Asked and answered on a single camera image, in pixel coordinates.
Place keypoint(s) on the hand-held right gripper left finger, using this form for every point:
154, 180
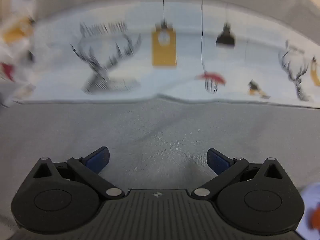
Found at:
98, 160

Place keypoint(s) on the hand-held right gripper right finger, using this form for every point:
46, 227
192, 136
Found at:
218, 162

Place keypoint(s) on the light blue plate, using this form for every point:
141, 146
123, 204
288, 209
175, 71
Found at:
308, 197

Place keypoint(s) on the grey blanket with deer print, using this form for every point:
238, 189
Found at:
185, 85

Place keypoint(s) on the orange mandarin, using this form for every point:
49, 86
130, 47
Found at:
316, 217

